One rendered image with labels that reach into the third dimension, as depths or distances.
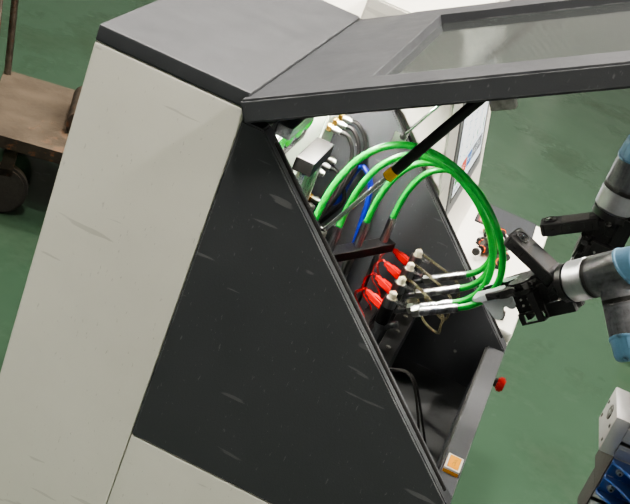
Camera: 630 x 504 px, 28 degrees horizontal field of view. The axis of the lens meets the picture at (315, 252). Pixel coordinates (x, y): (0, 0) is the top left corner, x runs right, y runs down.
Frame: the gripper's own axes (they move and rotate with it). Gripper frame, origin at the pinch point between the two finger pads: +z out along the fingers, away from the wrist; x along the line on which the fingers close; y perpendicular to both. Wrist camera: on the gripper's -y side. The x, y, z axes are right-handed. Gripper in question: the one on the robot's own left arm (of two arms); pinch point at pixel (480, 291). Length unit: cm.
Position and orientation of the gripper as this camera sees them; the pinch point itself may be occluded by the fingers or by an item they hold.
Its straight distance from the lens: 240.2
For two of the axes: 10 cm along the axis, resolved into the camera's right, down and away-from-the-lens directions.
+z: -6.8, 2.1, 7.0
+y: 4.1, 9.0, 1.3
